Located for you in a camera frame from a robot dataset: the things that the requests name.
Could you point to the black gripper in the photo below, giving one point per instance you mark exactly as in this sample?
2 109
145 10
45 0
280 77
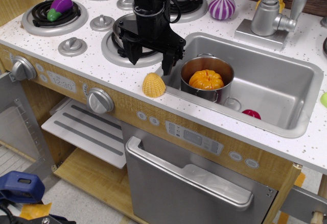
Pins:
169 43

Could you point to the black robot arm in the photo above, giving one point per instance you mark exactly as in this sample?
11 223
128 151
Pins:
151 6

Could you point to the front right stove burner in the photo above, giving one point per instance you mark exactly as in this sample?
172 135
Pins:
110 52

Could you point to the yellow toy corn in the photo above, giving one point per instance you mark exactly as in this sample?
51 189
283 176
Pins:
153 85

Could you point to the back right stove burner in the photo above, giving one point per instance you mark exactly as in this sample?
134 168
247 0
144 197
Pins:
183 11

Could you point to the front left stove burner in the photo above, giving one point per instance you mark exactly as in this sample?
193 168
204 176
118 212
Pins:
35 20

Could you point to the silver stovetop knob back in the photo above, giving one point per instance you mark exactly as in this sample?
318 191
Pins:
126 5

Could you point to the silver stovetop knob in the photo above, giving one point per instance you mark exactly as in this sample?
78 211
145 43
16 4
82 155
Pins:
102 23
72 47
126 5

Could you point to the steel pot in sink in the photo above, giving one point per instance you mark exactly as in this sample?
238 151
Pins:
201 62

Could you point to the silver stovetop knob middle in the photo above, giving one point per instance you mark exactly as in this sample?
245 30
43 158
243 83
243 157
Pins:
102 23

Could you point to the orange toy pumpkin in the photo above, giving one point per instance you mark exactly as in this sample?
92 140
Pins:
206 80

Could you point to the silver oven knob right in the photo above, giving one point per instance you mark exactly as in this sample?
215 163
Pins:
98 101

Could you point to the silver oven knob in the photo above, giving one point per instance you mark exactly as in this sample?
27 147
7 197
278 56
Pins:
98 101
22 69

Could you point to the dishwasher control panel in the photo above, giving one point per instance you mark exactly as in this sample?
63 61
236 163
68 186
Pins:
194 138

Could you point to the silver stovetop knob left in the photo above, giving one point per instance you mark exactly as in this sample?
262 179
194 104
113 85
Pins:
72 47

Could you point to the purple striped toy onion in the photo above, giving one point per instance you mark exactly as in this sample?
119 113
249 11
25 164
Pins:
222 9

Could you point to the digital clock panel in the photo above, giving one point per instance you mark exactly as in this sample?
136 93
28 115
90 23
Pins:
62 81

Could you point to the white oven rack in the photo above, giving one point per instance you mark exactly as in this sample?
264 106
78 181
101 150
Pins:
99 135

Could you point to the purple toy eggplant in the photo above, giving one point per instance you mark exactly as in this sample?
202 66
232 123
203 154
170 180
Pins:
57 8

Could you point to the red toy in sink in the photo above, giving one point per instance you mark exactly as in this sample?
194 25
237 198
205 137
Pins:
252 113

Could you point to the silver toy faucet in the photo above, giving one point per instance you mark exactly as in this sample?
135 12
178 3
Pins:
269 28

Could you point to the silver sink basin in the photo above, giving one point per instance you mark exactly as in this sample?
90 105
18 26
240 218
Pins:
282 90

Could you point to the silver dishwasher door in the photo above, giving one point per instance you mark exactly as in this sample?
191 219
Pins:
170 184

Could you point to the silver oven knob left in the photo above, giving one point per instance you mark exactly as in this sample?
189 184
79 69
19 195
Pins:
22 69

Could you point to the yellow toy behind faucet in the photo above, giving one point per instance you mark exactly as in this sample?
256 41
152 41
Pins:
281 5

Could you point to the open oven door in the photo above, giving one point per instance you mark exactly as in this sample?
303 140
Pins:
23 146

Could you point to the green toy at edge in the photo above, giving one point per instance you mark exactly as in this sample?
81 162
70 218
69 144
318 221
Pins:
323 99

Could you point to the blue clamp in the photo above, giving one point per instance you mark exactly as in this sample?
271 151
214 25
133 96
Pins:
21 187

